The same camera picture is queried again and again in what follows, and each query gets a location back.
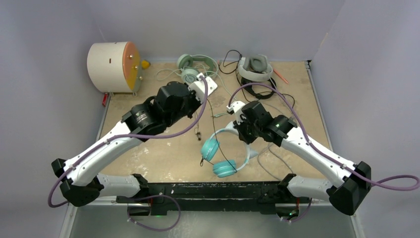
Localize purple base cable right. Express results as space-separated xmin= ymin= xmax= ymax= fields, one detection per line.
xmin=280 ymin=198 xmax=313 ymax=224

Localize mint green headphones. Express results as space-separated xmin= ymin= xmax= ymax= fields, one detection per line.
xmin=155 ymin=54 xmax=240 ymax=119

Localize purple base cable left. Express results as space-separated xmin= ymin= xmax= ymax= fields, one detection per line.
xmin=127 ymin=192 xmax=182 ymax=232

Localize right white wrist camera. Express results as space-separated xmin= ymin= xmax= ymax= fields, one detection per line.
xmin=226 ymin=101 xmax=245 ymax=115

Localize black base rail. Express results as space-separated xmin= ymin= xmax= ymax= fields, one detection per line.
xmin=116 ymin=175 xmax=310 ymax=217

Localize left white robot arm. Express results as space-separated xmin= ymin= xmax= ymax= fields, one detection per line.
xmin=47 ymin=79 xmax=213 ymax=208

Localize teal cat-ear headphones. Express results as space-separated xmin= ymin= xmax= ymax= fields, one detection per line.
xmin=200 ymin=127 xmax=258 ymax=179

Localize orange pencil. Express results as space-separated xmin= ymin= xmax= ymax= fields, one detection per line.
xmin=273 ymin=69 xmax=289 ymax=84

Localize white grey headphones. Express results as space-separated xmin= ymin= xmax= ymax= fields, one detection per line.
xmin=237 ymin=54 xmax=273 ymax=82

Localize red clamp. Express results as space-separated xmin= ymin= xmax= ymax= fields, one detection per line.
xmin=102 ymin=93 xmax=109 ymax=107

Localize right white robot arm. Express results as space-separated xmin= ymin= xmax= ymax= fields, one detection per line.
xmin=227 ymin=101 xmax=371 ymax=216

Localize white cylinder drum orange lid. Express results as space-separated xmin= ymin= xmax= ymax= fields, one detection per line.
xmin=87 ymin=41 xmax=142 ymax=95

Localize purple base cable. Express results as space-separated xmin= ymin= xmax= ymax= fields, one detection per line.
xmin=280 ymin=198 xmax=313 ymax=224
xmin=127 ymin=192 xmax=182 ymax=232

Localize black headphones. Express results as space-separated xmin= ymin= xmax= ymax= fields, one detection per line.
xmin=218 ymin=50 xmax=296 ymax=111

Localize yellow small object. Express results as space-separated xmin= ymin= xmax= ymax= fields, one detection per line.
xmin=141 ymin=60 xmax=151 ymax=69

